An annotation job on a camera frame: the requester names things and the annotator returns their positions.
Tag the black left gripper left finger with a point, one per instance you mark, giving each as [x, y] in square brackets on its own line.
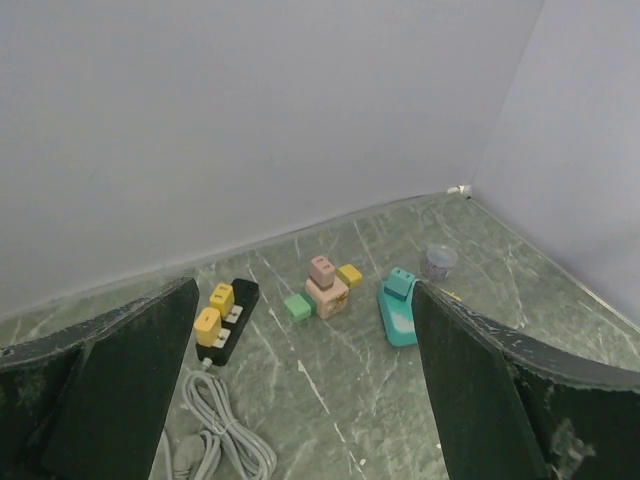
[90, 401]

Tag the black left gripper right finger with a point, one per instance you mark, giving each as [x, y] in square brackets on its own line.
[508, 406]

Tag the teal triangular socket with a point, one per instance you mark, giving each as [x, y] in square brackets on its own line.
[397, 318]

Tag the teal plug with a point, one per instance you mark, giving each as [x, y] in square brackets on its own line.
[399, 283]

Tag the pink cube socket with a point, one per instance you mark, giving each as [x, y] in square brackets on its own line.
[330, 301]

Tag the yellow plug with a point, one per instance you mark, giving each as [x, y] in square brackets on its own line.
[349, 275]
[207, 326]
[222, 299]

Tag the pink plug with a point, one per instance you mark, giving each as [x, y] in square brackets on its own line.
[322, 272]

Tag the green plug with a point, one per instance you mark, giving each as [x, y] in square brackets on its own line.
[300, 307]

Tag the clear plastic cup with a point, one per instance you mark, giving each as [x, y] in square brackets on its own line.
[439, 261]

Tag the black power strip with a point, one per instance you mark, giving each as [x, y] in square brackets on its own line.
[246, 294]

